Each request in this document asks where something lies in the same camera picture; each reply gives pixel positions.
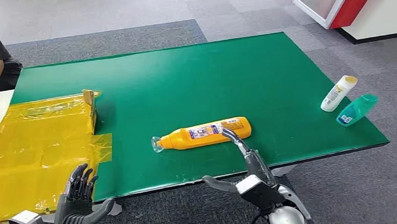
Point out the cardboard box flap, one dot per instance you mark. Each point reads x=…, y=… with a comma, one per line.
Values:
x=90, y=101

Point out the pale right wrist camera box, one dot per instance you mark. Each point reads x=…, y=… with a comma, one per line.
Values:
x=249, y=184

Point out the teal plastic bottle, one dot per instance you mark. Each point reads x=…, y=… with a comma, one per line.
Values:
x=356, y=110

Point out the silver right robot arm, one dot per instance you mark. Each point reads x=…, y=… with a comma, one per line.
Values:
x=287, y=220

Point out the orange plastic bottle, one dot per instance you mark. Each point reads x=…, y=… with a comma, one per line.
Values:
x=203, y=134

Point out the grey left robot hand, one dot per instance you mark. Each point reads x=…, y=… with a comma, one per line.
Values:
x=74, y=204

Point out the red and white kiosk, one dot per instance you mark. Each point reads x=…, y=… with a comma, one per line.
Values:
x=345, y=1

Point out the green table mat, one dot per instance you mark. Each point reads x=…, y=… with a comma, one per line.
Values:
x=200, y=80

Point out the white plastic bottle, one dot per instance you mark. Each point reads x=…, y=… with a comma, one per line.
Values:
x=337, y=95

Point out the white counter with black base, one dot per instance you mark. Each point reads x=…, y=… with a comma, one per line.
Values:
x=387, y=9

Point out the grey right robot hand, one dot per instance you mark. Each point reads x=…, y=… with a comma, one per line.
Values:
x=261, y=171

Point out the yellow plastic sheet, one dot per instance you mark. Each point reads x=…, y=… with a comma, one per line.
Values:
x=34, y=150

